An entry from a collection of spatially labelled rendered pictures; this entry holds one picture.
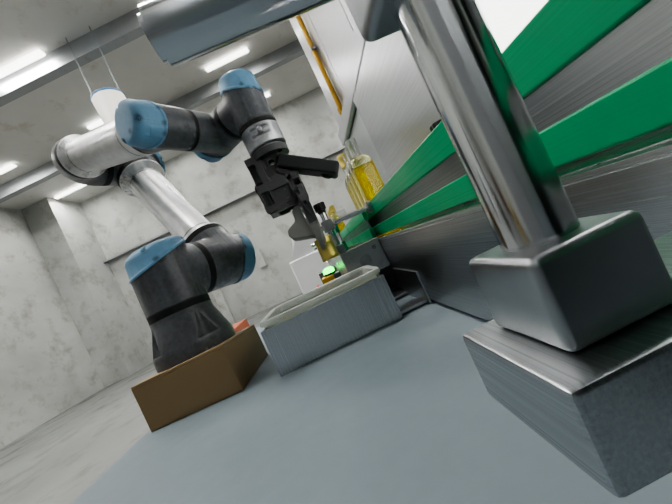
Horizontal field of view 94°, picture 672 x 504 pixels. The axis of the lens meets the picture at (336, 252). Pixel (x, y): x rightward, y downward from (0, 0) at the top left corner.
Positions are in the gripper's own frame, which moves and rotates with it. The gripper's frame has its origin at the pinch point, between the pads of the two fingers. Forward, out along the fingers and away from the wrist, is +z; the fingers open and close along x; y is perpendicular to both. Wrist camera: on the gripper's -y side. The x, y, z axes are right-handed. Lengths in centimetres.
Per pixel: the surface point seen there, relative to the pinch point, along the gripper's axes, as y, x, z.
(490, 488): -0.2, 43.6, 17.2
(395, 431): 3.0, 35.4, 17.2
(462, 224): -11.2, 30.7, 5.4
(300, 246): 11, -300, -20
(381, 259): -10.6, -10.0, 8.6
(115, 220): 618, -1167, -456
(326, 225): -2.6, -9.8, -3.5
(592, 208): -10.9, 44.6, 6.2
